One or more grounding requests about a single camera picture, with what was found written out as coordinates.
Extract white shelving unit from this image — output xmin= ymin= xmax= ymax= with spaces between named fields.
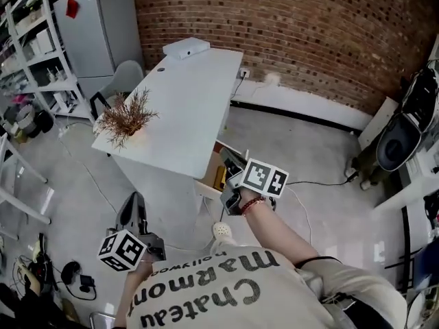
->
xmin=0 ymin=0 xmax=93 ymax=120

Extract black white electric scooter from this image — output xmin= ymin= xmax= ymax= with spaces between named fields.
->
xmin=376 ymin=59 xmax=439 ymax=173

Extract white rectangular table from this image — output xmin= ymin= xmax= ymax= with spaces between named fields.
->
xmin=90 ymin=47 xmax=245 ymax=243

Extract grey refrigerator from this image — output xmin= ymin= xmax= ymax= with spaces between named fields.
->
xmin=52 ymin=0 xmax=145 ymax=99

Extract white flat box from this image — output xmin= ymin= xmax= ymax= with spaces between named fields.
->
xmin=162 ymin=36 xmax=211 ymax=61

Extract beige printed t-shirt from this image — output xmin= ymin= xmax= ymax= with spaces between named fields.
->
xmin=114 ymin=243 xmax=408 ymax=329

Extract black power adapter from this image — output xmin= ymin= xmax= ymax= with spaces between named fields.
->
xmin=79 ymin=273 xmax=96 ymax=293

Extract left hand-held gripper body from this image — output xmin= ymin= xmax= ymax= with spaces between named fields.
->
xmin=97 ymin=217 xmax=168 ymax=273

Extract black harness strap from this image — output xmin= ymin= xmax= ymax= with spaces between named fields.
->
xmin=318 ymin=291 xmax=382 ymax=329

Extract red paper tag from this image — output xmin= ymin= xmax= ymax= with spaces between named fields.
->
xmin=65 ymin=0 xmax=80 ymax=20

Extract person's left forearm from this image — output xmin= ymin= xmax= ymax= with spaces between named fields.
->
xmin=124 ymin=251 xmax=154 ymax=288

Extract grey bucket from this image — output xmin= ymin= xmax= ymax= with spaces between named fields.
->
xmin=3 ymin=102 xmax=37 ymax=134

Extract white low cabinet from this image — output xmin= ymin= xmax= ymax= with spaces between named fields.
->
xmin=357 ymin=95 xmax=399 ymax=153

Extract red bead bracelet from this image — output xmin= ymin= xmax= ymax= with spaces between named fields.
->
xmin=239 ymin=195 xmax=268 ymax=217

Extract person's right forearm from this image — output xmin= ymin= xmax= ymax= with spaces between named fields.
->
xmin=241 ymin=189 xmax=341 ymax=271

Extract yellow handled tool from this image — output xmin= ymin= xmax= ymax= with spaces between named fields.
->
xmin=213 ymin=166 xmax=228 ymax=191

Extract dried brown plant white vase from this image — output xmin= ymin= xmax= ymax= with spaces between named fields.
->
xmin=93 ymin=86 xmax=161 ymax=151

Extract grey chair black legs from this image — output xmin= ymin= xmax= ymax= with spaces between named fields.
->
xmin=88 ymin=60 xmax=145 ymax=122

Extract black waste bin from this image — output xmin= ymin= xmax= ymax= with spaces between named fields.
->
xmin=32 ymin=109 xmax=56 ymax=139

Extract white side table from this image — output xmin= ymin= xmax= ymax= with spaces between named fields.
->
xmin=372 ymin=148 xmax=439 ymax=212

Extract black floor cable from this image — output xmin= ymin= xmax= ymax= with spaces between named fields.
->
xmin=285 ymin=180 xmax=351 ymax=187

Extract blue chair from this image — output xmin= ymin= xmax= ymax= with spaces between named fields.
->
xmin=412 ymin=244 xmax=439 ymax=291

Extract white clog shoe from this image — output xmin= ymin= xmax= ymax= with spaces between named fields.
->
xmin=211 ymin=221 xmax=233 ymax=245

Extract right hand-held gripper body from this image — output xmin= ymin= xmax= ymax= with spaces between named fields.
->
xmin=219 ymin=158 xmax=290 ymax=217

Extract black metal stand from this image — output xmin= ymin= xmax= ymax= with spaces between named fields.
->
xmin=383 ymin=203 xmax=427 ymax=295

